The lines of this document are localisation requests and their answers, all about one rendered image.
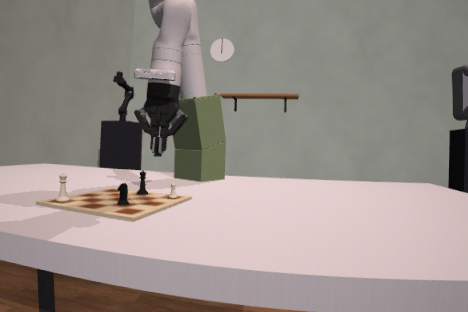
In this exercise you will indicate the white pawn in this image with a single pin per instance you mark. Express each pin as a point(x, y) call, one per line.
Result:
point(173, 195)

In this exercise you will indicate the wooden chessboard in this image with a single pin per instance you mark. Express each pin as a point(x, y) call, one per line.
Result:
point(104, 203)

